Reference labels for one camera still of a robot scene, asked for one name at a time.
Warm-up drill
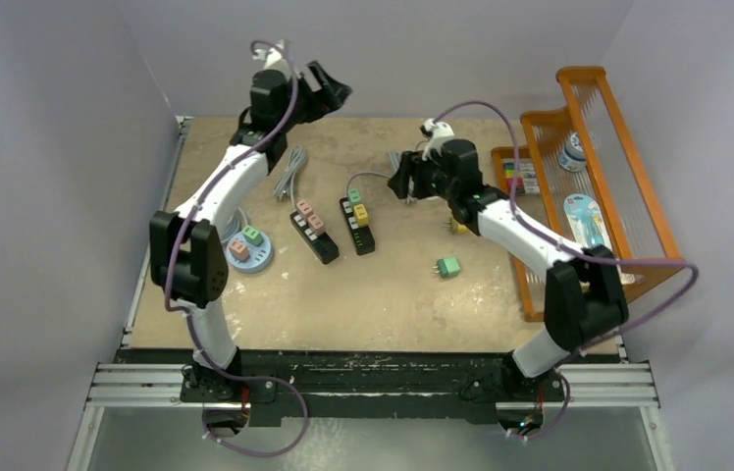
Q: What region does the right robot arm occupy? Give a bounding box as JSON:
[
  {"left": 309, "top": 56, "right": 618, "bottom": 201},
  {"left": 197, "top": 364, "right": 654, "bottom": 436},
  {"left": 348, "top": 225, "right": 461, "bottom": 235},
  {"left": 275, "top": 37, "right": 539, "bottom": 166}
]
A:
[{"left": 388, "top": 139, "right": 629, "bottom": 399}]

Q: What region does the black strip with green USB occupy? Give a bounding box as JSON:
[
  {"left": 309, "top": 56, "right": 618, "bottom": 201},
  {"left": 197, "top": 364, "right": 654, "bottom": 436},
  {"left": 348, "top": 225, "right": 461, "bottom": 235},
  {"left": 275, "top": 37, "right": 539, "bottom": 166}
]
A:
[{"left": 339, "top": 198, "right": 376, "bottom": 256}]

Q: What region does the aluminium table edge rail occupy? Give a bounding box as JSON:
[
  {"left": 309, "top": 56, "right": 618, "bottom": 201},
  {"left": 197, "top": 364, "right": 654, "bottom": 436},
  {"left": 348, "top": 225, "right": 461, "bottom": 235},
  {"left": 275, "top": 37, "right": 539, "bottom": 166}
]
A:
[{"left": 120, "top": 115, "right": 194, "bottom": 349}]

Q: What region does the pink plug on round socket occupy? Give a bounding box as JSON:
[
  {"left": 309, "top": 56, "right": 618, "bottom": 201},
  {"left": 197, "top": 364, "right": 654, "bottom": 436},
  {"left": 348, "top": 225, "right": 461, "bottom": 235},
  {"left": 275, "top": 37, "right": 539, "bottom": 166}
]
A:
[{"left": 227, "top": 238, "right": 250, "bottom": 263}]

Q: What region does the colourful box on rack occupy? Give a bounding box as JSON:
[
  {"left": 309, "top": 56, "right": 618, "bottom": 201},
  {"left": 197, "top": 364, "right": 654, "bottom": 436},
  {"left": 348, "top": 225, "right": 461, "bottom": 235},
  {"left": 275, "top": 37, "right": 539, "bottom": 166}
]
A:
[{"left": 501, "top": 159, "right": 541, "bottom": 195}]

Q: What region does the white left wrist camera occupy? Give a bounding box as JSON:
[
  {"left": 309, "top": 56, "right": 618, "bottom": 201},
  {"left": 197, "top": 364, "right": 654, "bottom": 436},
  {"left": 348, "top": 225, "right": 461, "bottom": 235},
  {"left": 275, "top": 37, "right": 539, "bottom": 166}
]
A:
[{"left": 250, "top": 39, "right": 291, "bottom": 77}]

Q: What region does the black strip with pink plugs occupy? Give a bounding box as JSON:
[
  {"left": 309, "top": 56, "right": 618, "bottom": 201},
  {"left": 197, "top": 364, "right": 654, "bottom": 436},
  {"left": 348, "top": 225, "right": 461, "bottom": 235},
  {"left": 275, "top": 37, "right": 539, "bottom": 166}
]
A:
[{"left": 289, "top": 211, "right": 340, "bottom": 265}]

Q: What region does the black aluminium robot base frame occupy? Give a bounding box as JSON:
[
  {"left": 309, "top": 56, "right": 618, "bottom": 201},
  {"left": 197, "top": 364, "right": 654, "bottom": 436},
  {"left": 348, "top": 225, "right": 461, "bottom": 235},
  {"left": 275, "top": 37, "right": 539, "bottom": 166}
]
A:
[{"left": 87, "top": 349, "right": 658, "bottom": 430}]

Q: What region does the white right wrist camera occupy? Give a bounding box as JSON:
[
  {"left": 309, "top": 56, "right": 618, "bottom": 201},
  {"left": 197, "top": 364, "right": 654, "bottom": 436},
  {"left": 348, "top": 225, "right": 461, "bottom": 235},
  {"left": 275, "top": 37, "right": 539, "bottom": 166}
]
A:
[{"left": 420, "top": 119, "right": 455, "bottom": 161}]

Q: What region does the blue packaged item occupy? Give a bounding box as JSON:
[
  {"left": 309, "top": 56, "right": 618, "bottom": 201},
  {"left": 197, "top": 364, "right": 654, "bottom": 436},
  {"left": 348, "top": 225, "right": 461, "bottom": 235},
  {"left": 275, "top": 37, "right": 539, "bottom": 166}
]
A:
[{"left": 563, "top": 193, "right": 611, "bottom": 248}]

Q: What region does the green plug on round socket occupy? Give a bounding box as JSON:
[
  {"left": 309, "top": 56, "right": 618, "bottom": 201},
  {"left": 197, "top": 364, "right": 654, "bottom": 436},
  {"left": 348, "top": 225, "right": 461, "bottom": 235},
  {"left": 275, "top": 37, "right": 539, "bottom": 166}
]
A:
[{"left": 241, "top": 225, "right": 264, "bottom": 246}]

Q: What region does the light blue round socket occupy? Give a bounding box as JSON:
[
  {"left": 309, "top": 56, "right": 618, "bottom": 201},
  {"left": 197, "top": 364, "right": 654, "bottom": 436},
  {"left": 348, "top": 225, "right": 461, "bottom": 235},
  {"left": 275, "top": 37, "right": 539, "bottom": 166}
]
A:
[{"left": 225, "top": 231, "right": 275, "bottom": 274}]

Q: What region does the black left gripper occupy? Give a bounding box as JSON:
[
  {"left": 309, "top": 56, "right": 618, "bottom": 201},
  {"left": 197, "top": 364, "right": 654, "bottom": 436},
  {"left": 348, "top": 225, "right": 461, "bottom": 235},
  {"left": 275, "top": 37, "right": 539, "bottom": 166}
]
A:
[{"left": 279, "top": 64, "right": 351, "bottom": 134}]

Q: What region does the pink plug adapter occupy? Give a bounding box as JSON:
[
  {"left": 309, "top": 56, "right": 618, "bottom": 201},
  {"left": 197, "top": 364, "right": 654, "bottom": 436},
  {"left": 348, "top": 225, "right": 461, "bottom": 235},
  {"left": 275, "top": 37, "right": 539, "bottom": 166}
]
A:
[
  {"left": 295, "top": 200, "right": 314, "bottom": 220},
  {"left": 307, "top": 214, "right": 326, "bottom": 236}
]

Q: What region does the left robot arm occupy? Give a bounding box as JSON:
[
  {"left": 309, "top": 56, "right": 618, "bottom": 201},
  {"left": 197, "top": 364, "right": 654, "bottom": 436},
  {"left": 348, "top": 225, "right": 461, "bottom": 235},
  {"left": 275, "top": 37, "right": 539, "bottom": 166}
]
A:
[{"left": 149, "top": 61, "right": 352, "bottom": 401}]

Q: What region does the green plug adapter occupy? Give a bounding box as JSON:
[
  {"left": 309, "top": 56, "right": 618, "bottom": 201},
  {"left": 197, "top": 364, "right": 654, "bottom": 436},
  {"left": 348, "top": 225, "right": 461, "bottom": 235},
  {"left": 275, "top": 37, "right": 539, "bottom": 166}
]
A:
[{"left": 434, "top": 256, "right": 461, "bottom": 279}]

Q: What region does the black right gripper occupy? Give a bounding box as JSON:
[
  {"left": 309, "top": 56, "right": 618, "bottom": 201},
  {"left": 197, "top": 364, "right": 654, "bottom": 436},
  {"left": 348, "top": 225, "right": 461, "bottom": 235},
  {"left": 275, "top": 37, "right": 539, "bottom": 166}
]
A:
[{"left": 390, "top": 149, "right": 458, "bottom": 202}]

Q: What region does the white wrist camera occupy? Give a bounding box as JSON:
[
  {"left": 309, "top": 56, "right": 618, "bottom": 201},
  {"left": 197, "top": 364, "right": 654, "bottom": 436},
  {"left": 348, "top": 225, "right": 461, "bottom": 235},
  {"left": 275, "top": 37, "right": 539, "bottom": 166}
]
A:
[
  {"left": 250, "top": 39, "right": 291, "bottom": 77},
  {"left": 420, "top": 119, "right": 455, "bottom": 161}
]

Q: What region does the yellow plug adapter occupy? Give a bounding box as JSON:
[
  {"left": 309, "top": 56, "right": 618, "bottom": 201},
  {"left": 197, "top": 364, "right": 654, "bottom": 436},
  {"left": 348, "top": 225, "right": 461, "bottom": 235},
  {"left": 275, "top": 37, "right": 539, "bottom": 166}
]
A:
[{"left": 447, "top": 218, "right": 469, "bottom": 235}]

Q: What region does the green plug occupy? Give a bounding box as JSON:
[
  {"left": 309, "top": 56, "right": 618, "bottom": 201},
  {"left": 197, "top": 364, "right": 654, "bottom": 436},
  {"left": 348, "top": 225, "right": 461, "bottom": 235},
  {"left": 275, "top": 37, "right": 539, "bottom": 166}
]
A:
[
  {"left": 241, "top": 225, "right": 264, "bottom": 246},
  {"left": 347, "top": 187, "right": 362, "bottom": 206}
]

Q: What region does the orange wooden rack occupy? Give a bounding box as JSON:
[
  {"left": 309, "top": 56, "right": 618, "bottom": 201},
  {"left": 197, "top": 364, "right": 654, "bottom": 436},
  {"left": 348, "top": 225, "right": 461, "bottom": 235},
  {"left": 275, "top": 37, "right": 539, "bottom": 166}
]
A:
[{"left": 490, "top": 66, "right": 688, "bottom": 324}]

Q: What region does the grey bundled power cable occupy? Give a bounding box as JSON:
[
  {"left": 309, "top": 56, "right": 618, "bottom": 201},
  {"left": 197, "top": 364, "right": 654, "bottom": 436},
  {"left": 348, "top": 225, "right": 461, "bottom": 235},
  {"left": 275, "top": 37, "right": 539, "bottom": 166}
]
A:
[{"left": 273, "top": 145, "right": 310, "bottom": 201}]

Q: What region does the yellow plug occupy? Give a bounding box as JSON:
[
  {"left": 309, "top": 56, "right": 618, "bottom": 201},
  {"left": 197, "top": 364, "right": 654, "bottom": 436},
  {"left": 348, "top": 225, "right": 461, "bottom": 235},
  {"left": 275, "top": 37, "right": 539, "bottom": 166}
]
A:
[{"left": 352, "top": 203, "right": 369, "bottom": 228}]

